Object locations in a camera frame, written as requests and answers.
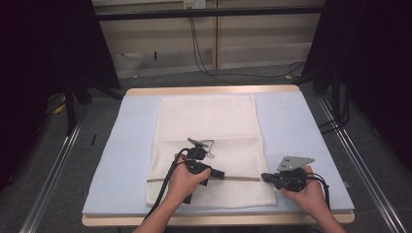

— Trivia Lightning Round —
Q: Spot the hand-held gripper black cable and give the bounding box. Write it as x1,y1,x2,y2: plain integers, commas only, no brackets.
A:
143,148,191,221
305,172,331,212

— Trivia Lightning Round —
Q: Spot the black horizontal bar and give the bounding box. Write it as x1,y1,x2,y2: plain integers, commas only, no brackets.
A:
96,5,324,22

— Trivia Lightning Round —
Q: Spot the black metal stand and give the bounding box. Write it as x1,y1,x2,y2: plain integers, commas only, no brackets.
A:
62,77,124,137

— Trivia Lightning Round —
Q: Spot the dark curtain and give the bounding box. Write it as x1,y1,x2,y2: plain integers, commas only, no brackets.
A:
302,0,412,170
0,0,121,192

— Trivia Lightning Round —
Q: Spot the person's right hand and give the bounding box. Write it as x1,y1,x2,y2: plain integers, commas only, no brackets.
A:
280,164,328,216

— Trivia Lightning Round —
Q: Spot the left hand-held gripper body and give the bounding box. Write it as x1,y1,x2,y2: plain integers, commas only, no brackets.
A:
183,137,216,206

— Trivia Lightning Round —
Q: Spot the white wall socket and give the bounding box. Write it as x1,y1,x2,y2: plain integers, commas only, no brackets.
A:
183,0,207,10

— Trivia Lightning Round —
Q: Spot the yellow tape strip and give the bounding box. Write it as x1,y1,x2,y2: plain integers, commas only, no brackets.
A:
52,102,67,116

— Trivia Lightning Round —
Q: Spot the right hand-held gripper black cable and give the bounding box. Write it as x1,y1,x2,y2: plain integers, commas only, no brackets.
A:
305,172,331,212

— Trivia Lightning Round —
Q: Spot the white towel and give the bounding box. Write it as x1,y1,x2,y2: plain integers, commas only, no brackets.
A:
145,94,278,209

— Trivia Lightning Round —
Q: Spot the left hand-held gripper black cable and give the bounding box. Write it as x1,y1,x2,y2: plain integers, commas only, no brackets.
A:
143,148,191,221

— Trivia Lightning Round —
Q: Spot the metal floor rail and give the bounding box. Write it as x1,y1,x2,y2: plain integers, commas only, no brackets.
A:
18,118,86,233
317,96,408,233

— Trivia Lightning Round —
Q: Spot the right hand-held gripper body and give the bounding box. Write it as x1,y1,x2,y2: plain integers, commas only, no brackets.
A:
272,155,316,193

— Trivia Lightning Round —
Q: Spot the wooden table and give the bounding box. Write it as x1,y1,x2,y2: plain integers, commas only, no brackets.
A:
81,84,356,227

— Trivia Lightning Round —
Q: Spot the person's left hand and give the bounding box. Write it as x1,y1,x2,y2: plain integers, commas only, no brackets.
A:
166,152,213,204

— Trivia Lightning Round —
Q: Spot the light blue foam mat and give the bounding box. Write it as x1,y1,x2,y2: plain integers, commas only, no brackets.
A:
82,90,356,216

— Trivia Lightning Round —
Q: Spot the black wall cable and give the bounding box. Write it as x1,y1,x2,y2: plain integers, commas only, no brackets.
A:
189,16,306,86
189,16,241,85

